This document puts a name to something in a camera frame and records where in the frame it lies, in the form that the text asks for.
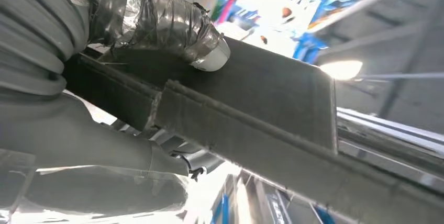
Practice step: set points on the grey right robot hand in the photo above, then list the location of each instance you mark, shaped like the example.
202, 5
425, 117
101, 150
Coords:
86, 146

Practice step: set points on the clear plastic hand cover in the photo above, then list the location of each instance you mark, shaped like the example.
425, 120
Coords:
104, 194

